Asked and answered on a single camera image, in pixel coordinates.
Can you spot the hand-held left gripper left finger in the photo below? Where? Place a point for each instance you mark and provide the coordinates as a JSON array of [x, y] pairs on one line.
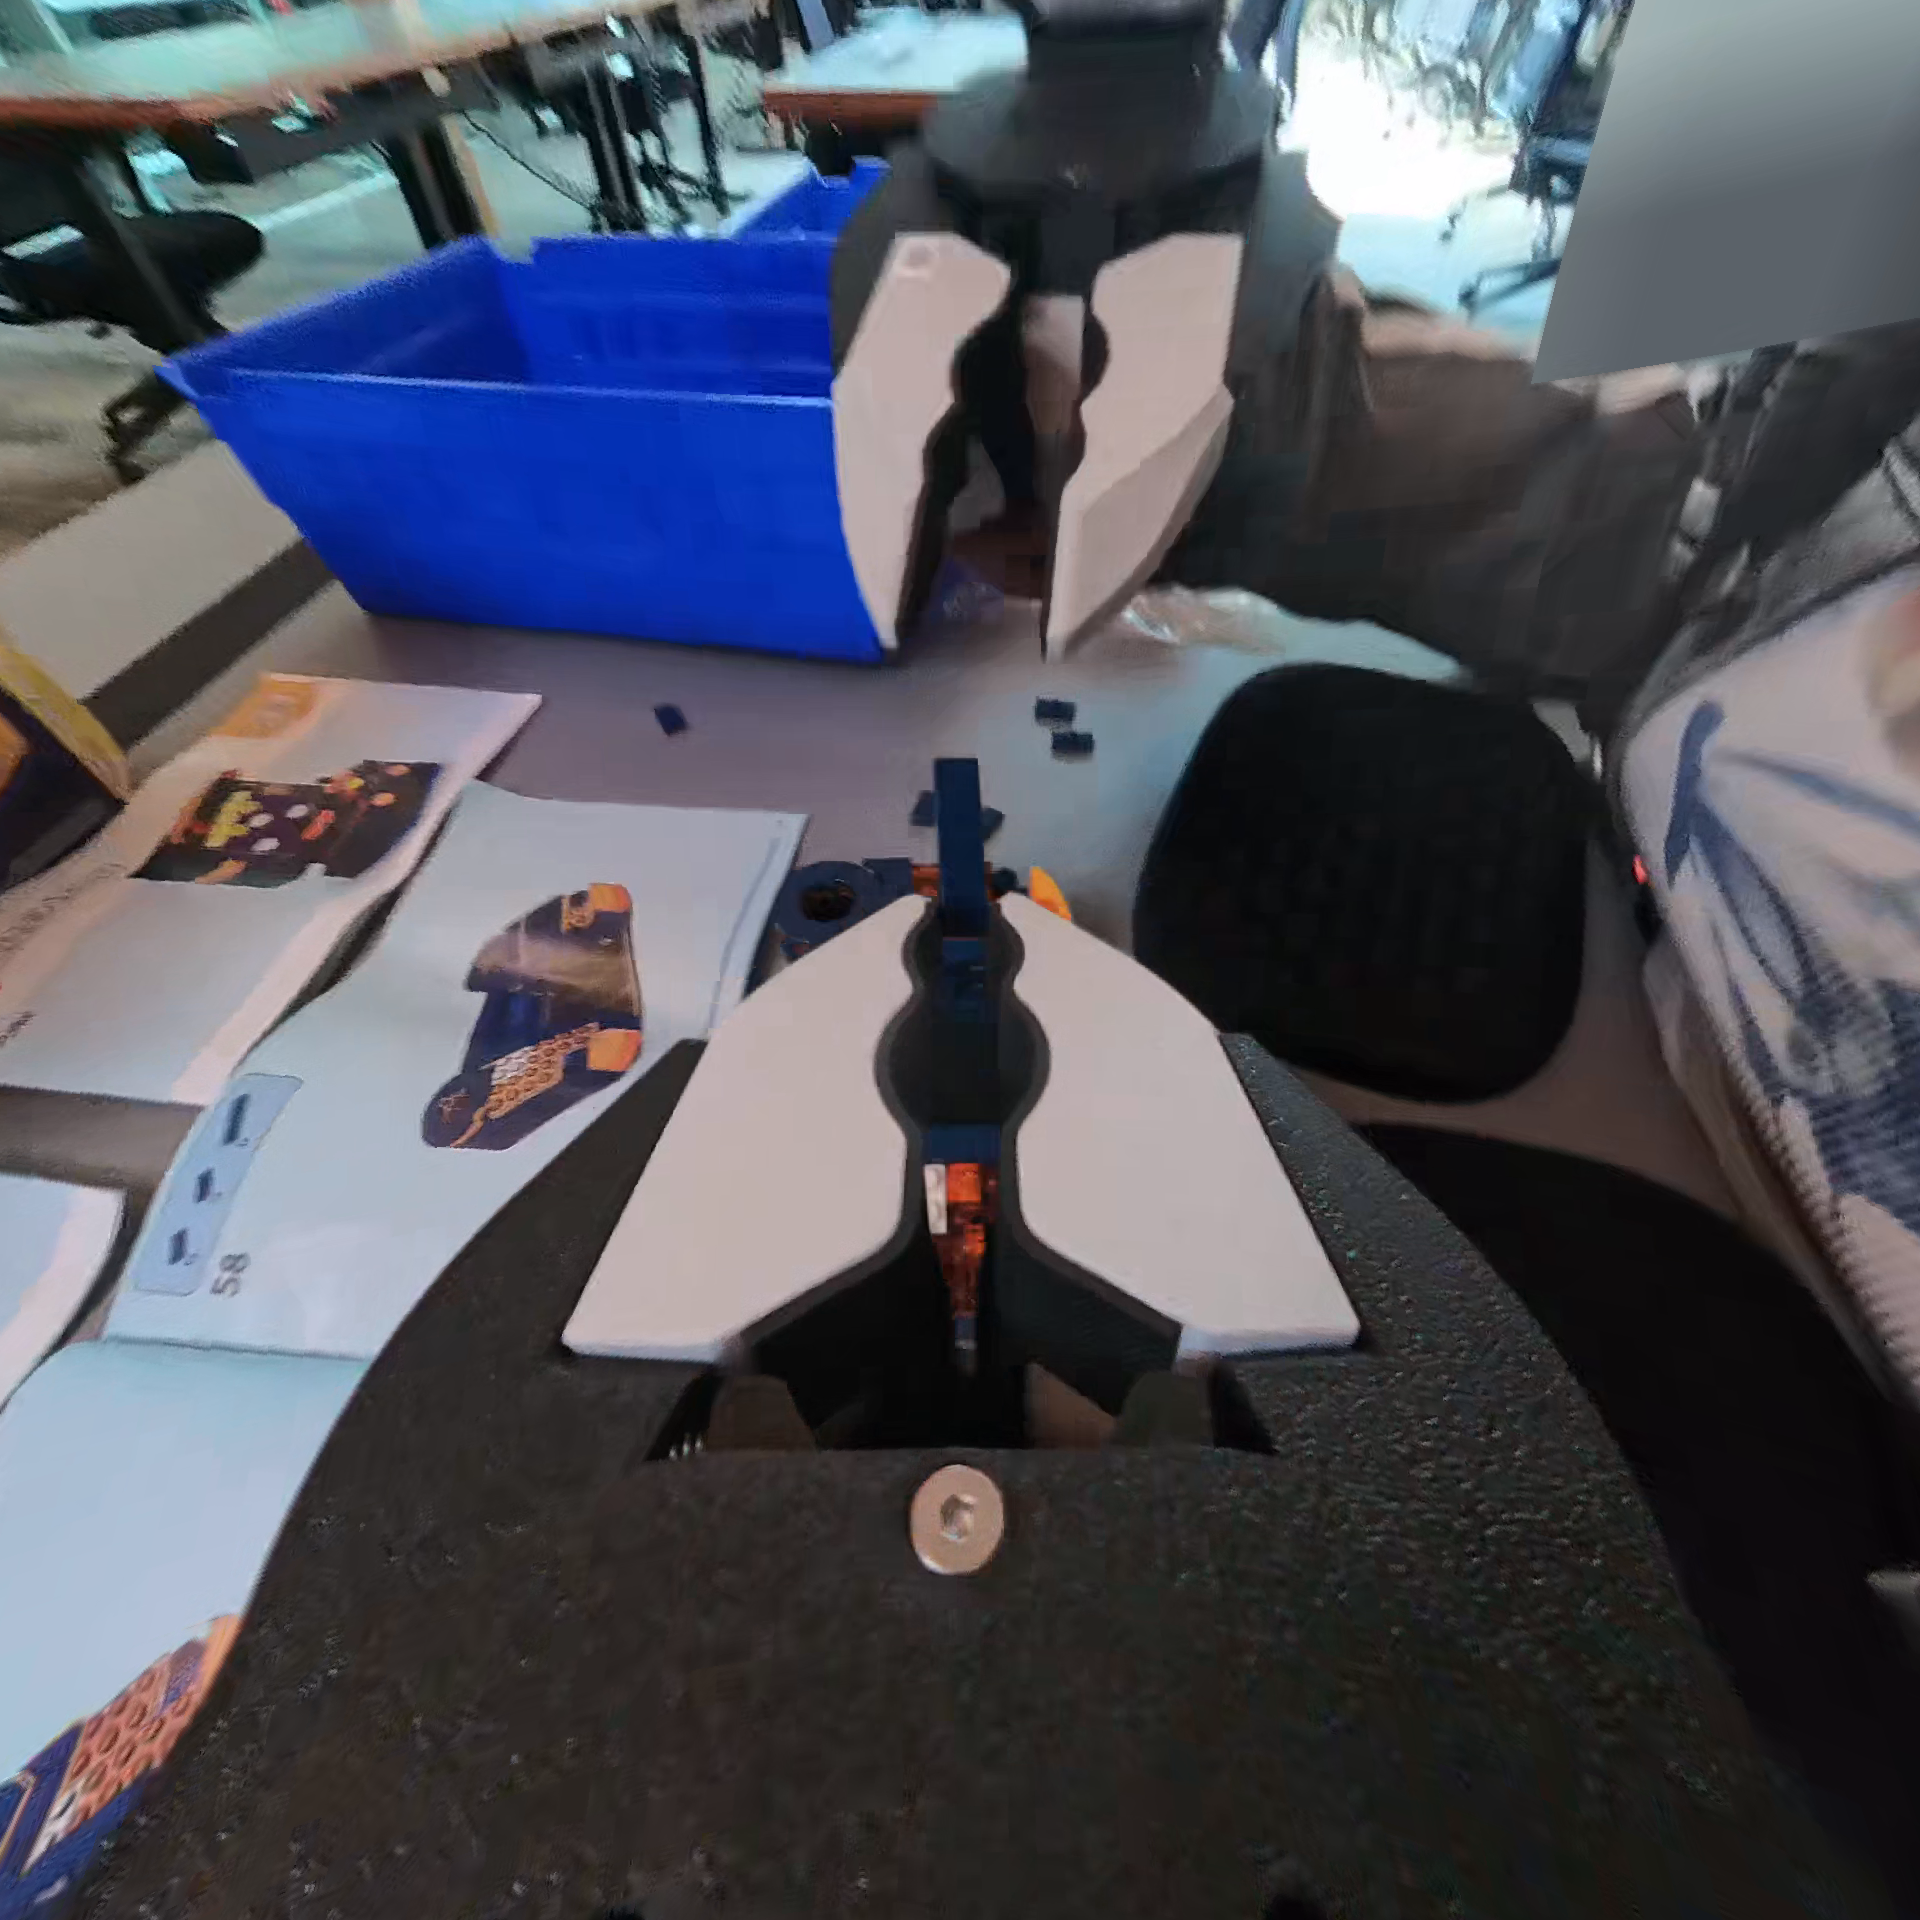
[[750, 1184]]

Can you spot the black bumpy cushion pad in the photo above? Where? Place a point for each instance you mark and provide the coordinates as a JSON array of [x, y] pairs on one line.
[[1350, 885]]

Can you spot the blue plastic bin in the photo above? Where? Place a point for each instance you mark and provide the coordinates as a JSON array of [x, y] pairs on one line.
[[524, 494], [818, 202]]

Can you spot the instruction booklet arcade machine cover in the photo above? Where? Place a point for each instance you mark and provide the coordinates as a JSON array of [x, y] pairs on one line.
[[150, 991]]

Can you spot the person's white blue sweater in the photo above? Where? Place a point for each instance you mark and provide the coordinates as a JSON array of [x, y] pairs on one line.
[[1769, 901]]

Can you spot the open instruction booklet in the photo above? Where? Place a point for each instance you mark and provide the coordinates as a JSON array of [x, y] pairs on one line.
[[450, 1230]]

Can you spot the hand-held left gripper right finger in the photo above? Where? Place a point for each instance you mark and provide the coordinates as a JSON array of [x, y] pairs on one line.
[[1154, 1171]]

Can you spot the instruction booklet purple model cover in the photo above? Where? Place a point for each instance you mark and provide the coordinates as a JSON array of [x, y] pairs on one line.
[[44, 1276]]

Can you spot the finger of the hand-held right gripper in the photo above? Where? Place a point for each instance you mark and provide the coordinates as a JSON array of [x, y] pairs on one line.
[[886, 406], [1162, 406]]

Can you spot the crumpled clear plastic wrap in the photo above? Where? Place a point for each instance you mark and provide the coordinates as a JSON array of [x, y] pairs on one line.
[[1230, 616]]

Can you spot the toy brick set box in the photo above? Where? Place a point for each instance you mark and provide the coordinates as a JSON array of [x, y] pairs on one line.
[[44, 781]]

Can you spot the black office chair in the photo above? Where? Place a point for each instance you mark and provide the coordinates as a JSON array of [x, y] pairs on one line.
[[150, 254], [1553, 142]]

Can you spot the blue orange brick model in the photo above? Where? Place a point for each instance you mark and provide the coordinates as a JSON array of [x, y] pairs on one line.
[[955, 839]]

